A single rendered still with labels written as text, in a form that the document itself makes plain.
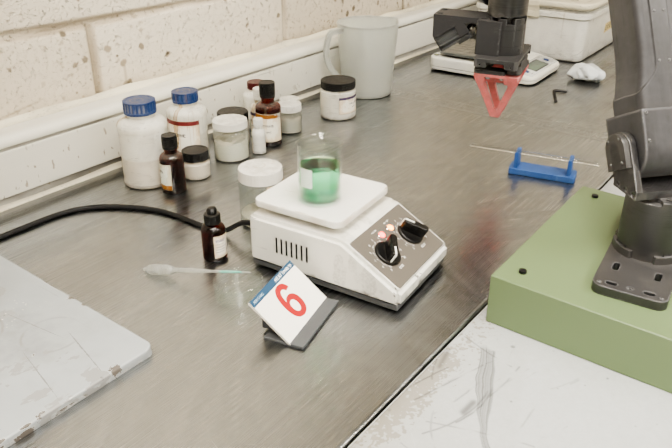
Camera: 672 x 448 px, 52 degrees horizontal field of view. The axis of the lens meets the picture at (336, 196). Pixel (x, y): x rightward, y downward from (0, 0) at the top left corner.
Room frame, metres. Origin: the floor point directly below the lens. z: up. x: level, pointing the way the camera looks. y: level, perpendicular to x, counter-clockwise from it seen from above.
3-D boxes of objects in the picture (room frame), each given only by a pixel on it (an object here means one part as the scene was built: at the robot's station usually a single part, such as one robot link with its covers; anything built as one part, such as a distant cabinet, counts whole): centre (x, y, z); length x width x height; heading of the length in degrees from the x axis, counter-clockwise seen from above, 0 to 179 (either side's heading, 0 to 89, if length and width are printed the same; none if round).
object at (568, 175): (0.99, -0.32, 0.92); 0.10 x 0.03 x 0.04; 65
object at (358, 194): (0.74, 0.02, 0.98); 0.12 x 0.12 x 0.01; 58
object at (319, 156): (0.72, 0.02, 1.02); 0.06 x 0.05 x 0.08; 171
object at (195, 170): (0.98, 0.22, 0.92); 0.04 x 0.04 x 0.04
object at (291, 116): (1.19, 0.08, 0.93); 0.05 x 0.05 x 0.05
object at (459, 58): (1.61, -0.38, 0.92); 0.26 x 0.19 x 0.05; 55
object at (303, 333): (0.61, 0.04, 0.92); 0.09 x 0.06 x 0.04; 157
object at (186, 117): (1.06, 0.24, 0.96); 0.06 x 0.06 x 0.11
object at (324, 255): (0.72, -0.01, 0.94); 0.22 x 0.13 x 0.08; 58
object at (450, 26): (1.05, -0.20, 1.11); 0.11 x 0.07 x 0.06; 65
